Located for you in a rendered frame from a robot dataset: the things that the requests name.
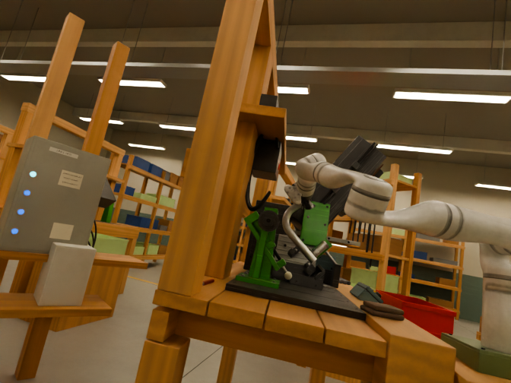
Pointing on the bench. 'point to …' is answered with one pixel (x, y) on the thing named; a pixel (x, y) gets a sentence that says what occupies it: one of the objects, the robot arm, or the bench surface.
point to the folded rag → (382, 310)
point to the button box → (360, 291)
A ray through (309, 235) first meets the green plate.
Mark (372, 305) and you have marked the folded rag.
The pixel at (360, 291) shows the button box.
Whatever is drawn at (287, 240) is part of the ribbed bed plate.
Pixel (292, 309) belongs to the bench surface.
